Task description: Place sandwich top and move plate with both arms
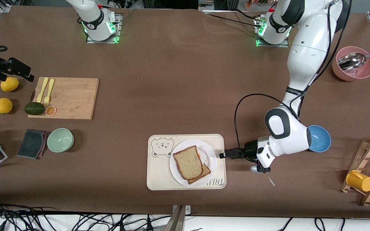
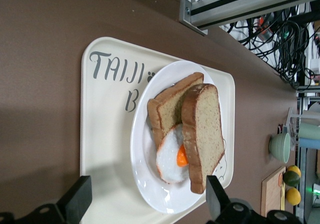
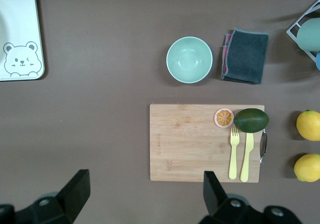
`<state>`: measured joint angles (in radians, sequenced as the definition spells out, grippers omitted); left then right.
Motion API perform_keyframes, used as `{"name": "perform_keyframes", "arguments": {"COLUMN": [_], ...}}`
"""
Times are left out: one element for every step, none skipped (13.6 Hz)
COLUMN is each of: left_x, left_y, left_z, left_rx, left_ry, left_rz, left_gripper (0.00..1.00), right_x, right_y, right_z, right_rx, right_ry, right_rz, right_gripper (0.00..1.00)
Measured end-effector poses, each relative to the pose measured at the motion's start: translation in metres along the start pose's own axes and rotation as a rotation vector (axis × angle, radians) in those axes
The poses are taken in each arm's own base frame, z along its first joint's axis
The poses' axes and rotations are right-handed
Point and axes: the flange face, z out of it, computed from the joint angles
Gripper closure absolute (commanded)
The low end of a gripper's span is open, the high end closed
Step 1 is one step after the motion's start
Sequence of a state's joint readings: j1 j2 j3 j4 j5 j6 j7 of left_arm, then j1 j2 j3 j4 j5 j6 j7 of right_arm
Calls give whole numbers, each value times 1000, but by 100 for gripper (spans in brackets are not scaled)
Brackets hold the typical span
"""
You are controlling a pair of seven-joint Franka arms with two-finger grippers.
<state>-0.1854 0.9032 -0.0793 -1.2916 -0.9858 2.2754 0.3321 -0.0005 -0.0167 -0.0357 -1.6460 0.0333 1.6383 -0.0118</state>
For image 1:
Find white round plate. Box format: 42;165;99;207
170;139;218;188

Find brown bread slice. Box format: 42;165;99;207
188;164;211;185
173;145;204;181

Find yellow lemon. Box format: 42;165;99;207
1;77;20;92
0;98;13;114

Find yellow plastic knife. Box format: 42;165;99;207
37;77;49;104

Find yellow plastic fork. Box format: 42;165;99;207
44;79;55;106

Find dark green avocado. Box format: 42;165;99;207
24;102;45;116

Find wooden cutting board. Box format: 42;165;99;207
28;77;99;120

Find blue bowl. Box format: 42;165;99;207
307;125;331;153

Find cream bear print tray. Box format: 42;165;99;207
146;134;227;191

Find dark grey folded cloth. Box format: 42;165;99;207
17;129;49;160

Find mint green bowl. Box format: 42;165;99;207
47;128;75;153

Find yellow mug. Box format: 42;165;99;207
346;170;370;192

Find wooden mug rack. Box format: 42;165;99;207
340;135;370;206

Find silver metal scoop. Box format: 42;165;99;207
338;49;370;70

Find pink bowl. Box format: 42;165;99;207
332;47;370;81

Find orange pink artificial flowers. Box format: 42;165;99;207
245;0;270;8

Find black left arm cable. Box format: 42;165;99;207
234;0;352;154

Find metal table edge bracket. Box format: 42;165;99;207
164;205;192;231

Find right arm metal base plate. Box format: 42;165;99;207
85;13;122;44

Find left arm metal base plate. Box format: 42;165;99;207
255;18;290;48

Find black base power cable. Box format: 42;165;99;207
201;10;262;29

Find black floor cable bundle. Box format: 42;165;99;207
0;201;172;231

